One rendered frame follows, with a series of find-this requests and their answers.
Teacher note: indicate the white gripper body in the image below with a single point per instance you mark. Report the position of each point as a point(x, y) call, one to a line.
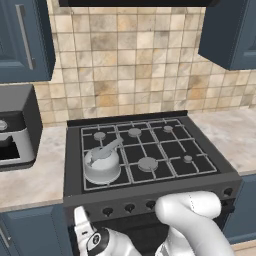
point(80, 220)

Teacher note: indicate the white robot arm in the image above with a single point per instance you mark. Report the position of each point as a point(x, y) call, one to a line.
point(193, 216)

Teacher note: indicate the grey metal kettle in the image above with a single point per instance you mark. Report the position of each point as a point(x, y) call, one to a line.
point(101, 166)

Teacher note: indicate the black stove knob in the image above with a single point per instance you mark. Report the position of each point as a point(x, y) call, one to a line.
point(129, 208)
point(228, 191)
point(150, 204)
point(86, 213)
point(107, 211)

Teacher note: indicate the blue base cupboard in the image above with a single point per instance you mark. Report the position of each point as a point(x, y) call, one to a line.
point(241, 210)
point(36, 233)

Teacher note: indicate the black oven door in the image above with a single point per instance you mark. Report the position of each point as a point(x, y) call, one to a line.
point(143, 233)

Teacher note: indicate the dark grey gas stove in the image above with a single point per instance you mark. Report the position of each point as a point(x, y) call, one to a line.
point(153, 186)

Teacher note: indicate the black and grey countertop appliance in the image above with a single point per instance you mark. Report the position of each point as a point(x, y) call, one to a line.
point(20, 126)

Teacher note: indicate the black range hood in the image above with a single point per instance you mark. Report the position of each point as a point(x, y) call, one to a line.
point(136, 2)

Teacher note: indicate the blue wall cupboard door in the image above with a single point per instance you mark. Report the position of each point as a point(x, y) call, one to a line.
point(13, 40)

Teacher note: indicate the blue wall cupboard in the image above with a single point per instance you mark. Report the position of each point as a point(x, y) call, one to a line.
point(230, 33)

